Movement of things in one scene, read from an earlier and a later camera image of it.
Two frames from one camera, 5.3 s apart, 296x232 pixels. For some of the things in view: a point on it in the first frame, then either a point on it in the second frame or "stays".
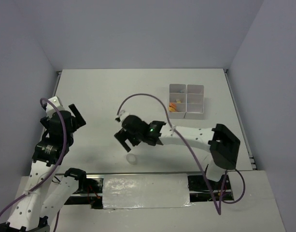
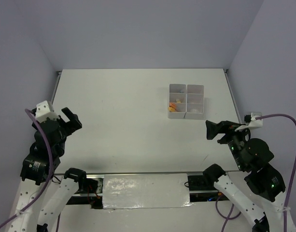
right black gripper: (121, 136) -> (228, 127)
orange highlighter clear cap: (172, 105) stays
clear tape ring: (131, 158) -> (194, 110)
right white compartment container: (194, 102) stays
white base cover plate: (129, 191) stays
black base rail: (201, 190) stays
